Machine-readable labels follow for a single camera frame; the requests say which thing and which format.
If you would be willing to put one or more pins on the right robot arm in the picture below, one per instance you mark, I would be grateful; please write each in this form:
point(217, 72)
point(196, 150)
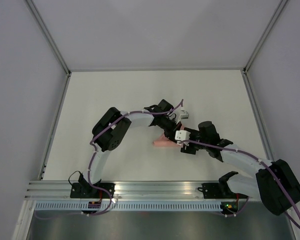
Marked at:
point(271, 182)

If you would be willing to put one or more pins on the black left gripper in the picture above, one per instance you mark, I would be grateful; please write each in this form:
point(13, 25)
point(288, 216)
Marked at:
point(171, 134)

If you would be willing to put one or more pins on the right aluminium frame post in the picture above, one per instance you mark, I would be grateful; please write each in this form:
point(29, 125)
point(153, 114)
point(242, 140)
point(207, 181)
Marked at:
point(265, 34)

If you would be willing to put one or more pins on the aluminium front rail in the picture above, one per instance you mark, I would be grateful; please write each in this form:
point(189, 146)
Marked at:
point(133, 190)

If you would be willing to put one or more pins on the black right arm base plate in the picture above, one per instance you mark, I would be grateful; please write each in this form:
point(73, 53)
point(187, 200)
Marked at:
point(213, 190)

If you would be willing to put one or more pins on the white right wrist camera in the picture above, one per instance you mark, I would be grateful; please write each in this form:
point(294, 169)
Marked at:
point(182, 137)

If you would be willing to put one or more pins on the left side aluminium rail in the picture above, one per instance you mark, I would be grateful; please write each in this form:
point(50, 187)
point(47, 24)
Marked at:
point(53, 129)

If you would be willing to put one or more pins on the pink cloth napkin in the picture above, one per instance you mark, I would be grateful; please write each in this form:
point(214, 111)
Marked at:
point(167, 138)

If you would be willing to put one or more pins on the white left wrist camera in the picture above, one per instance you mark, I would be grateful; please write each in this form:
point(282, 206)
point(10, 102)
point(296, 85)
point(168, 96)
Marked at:
point(183, 114)

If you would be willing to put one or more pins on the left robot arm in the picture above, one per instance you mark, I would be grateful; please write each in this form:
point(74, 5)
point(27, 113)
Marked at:
point(110, 130)

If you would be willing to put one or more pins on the white slotted cable duct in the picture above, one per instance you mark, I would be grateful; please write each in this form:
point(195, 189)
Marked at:
point(144, 206)

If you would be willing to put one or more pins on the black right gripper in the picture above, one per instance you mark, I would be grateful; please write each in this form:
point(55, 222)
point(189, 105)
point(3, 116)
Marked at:
point(189, 149)

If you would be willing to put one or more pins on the aluminium frame post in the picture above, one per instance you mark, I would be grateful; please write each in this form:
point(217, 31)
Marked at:
point(265, 34)
point(47, 35)

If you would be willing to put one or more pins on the left aluminium frame post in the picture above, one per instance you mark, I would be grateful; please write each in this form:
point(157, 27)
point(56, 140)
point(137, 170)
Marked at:
point(47, 35)

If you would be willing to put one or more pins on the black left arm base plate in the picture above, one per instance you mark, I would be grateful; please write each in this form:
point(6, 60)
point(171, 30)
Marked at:
point(78, 192)

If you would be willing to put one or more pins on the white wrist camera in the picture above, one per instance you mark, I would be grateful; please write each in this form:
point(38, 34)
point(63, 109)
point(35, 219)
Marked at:
point(182, 137)
point(183, 114)

